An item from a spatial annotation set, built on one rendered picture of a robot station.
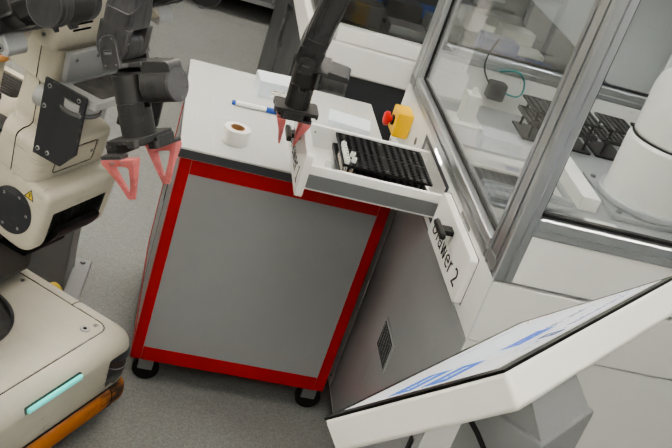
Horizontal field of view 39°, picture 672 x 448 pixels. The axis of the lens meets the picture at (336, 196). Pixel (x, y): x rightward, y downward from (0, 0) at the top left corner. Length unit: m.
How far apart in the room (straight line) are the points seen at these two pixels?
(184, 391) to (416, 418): 1.66
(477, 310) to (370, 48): 1.35
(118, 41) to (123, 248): 1.84
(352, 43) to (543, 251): 1.37
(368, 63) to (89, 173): 1.26
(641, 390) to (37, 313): 1.44
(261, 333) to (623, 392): 1.04
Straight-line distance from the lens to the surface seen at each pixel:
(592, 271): 1.91
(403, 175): 2.25
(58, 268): 2.97
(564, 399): 1.43
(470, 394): 1.16
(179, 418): 2.73
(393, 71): 3.08
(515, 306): 1.91
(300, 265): 2.56
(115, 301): 3.10
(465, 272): 1.95
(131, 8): 1.57
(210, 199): 2.46
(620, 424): 2.18
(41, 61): 1.94
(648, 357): 2.08
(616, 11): 1.69
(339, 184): 2.18
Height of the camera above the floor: 1.78
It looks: 26 degrees down
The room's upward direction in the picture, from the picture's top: 19 degrees clockwise
